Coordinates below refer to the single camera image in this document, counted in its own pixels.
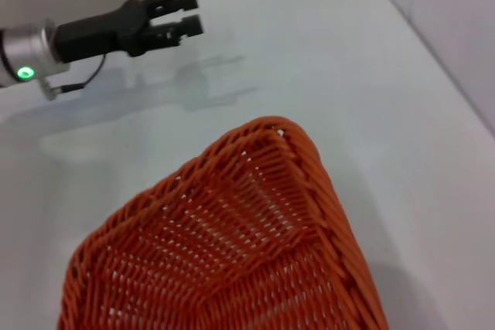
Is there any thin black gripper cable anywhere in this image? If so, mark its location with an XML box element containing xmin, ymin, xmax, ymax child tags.
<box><xmin>57</xmin><ymin>54</ymin><xmax>108</xmax><ymax>92</ymax></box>

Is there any orange woven rectangular basket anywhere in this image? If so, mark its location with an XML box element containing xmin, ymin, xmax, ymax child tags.
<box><xmin>56</xmin><ymin>115</ymin><xmax>390</xmax><ymax>330</ymax></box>

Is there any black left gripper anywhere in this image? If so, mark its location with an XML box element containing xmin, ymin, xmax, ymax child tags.
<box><xmin>56</xmin><ymin>0</ymin><xmax>205</xmax><ymax>65</ymax></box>

